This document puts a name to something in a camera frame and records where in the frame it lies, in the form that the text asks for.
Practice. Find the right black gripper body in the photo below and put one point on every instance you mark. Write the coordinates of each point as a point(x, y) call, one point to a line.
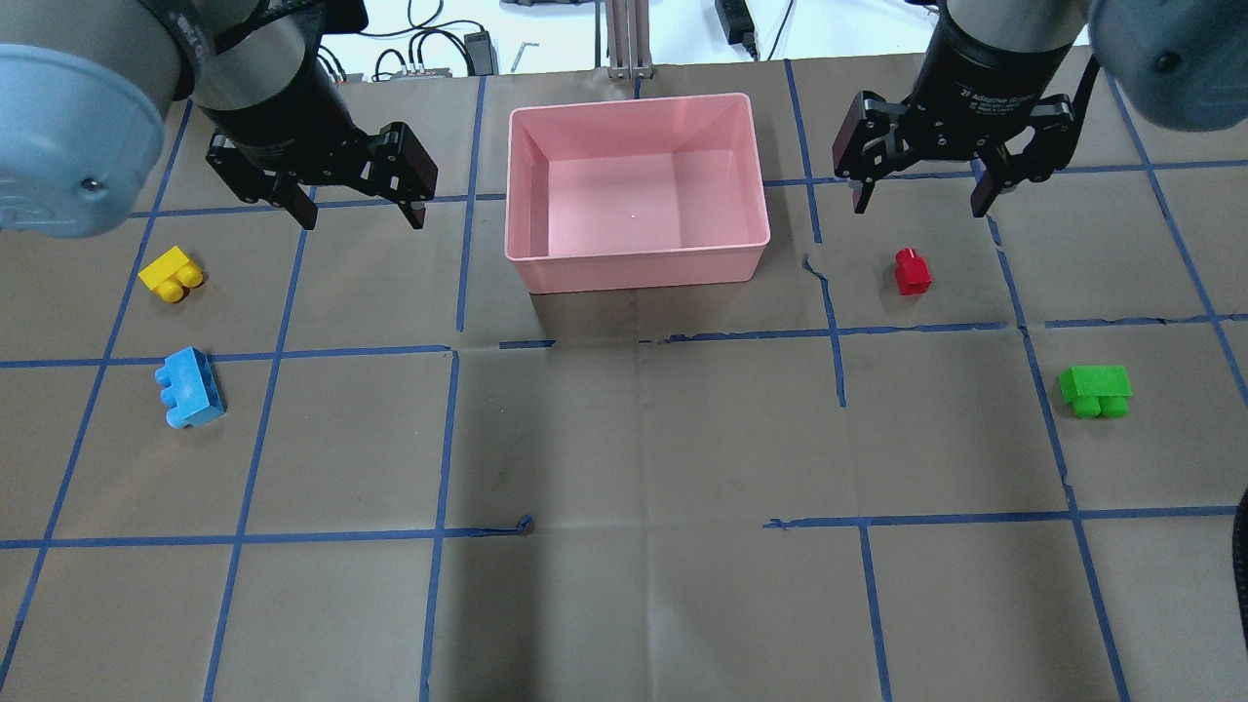
point(985, 73)

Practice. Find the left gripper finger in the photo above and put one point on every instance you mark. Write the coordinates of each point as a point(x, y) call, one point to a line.
point(252, 184)
point(400, 170)

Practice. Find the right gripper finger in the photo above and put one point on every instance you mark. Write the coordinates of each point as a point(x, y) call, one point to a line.
point(1056, 130)
point(870, 145)

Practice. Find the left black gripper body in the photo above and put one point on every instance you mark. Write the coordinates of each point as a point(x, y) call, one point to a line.
point(276, 120)

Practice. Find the blue toy block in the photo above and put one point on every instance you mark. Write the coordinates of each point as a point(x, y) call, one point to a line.
point(188, 389)

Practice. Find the green toy block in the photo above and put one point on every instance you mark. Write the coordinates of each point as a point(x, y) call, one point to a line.
point(1096, 391)

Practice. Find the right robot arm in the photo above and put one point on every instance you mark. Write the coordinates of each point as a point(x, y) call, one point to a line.
point(1180, 63)

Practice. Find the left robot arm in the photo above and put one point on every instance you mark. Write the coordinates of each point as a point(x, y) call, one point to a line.
point(86, 87)

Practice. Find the pink plastic box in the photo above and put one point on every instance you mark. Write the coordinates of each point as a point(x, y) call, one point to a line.
point(635, 194)

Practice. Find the orange usb hub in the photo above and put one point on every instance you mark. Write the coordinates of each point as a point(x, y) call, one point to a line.
point(412, 73)

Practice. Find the yellow toy block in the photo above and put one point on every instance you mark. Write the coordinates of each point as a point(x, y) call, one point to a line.
point(172, 275)

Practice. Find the red toy block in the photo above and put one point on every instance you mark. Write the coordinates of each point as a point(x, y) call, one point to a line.
point(911, 273)

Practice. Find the black power brick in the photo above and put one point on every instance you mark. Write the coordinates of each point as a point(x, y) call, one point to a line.
point(481, 54)

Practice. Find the allen key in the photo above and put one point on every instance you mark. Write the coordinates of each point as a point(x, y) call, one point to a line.
point(520, 55)

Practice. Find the black power adapter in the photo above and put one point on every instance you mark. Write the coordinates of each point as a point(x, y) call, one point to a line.
point(737, 25)

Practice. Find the aluminium frame post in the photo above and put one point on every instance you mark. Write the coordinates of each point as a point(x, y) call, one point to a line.
point(628, 39)

